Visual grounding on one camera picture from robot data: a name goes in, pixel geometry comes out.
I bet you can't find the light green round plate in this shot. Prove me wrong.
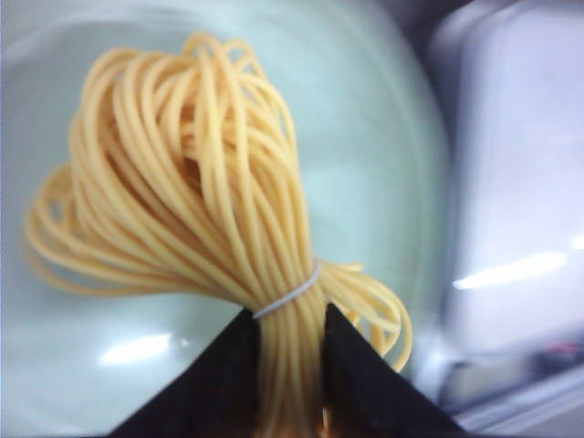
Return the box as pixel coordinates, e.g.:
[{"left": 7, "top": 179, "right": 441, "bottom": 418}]
[{"left": 1, "top": 1, "right": 448, "bottom": 437}]

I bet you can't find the silver digital kitchen scale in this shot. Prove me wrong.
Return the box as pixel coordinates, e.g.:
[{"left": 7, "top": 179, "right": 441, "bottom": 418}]
[{"left": 412, "top": 1, "right": 583, "bottom": 429}]

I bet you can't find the yellow vermicelli noodle bundle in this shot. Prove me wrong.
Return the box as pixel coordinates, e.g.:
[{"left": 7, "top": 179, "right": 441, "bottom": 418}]
[{"left": 25, "top": 32, "right": 412, "bottom": 437}]

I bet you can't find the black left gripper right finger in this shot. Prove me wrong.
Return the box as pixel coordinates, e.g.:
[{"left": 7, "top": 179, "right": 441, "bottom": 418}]
[{"left": 323, "top": 304, "right": 471, "bottom": 437}]

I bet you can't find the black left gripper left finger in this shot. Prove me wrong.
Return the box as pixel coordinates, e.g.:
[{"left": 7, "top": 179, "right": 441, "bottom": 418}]
[{"left": 109, "top": 310, "right": 258, "bottom": 437}]

